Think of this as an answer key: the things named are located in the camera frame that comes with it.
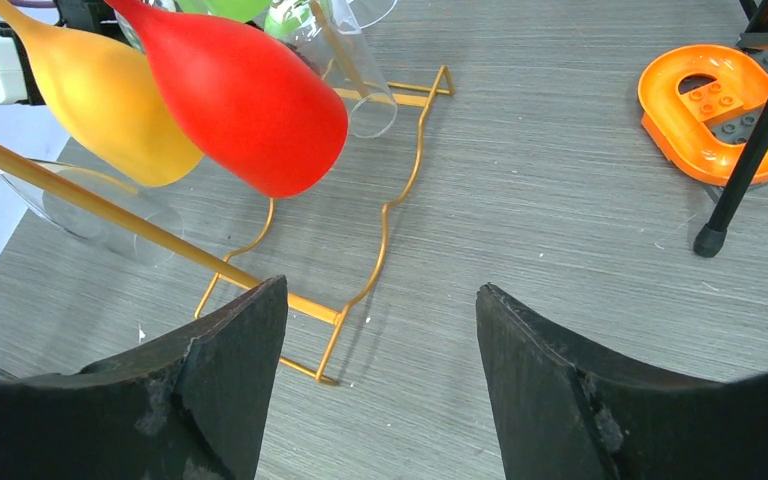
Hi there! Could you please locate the red wine glass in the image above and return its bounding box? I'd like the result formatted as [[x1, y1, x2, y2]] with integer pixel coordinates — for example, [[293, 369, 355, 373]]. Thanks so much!
[[110, 1, 349, 198]]

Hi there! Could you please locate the clear wine glass middle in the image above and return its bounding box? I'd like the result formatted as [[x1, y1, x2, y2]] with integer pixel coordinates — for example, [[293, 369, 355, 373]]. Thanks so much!
[[263, 1, 398, 138]]

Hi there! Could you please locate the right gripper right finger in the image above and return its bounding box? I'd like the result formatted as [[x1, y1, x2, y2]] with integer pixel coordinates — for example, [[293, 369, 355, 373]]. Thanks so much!
[[475, 284, 768, 479]]

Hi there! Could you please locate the gold wire glass rack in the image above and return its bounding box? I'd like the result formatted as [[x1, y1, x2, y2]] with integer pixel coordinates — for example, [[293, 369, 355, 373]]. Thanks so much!
[[0, 0, 457, 388]]

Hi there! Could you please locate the orange toy track piece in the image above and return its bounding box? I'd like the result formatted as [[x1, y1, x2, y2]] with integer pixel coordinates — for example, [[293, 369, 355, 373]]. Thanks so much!
[[637, 44, 768, 186]]

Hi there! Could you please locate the green wine glass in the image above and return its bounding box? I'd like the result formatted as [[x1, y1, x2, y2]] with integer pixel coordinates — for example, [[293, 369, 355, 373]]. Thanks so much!
[[176, 0, 271, 23]]

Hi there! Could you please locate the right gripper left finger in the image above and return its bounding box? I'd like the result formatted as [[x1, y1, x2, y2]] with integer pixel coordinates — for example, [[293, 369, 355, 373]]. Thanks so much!
[[0, 276, 288, 479]]

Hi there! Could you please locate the black music stand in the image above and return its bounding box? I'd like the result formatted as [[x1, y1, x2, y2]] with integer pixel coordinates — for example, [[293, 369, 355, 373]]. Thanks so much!
[[693, 1, 768, 258]]

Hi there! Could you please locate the yellow wine glass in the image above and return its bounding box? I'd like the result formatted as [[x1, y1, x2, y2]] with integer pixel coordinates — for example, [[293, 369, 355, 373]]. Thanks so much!
[[0, 1, 203, 187]]

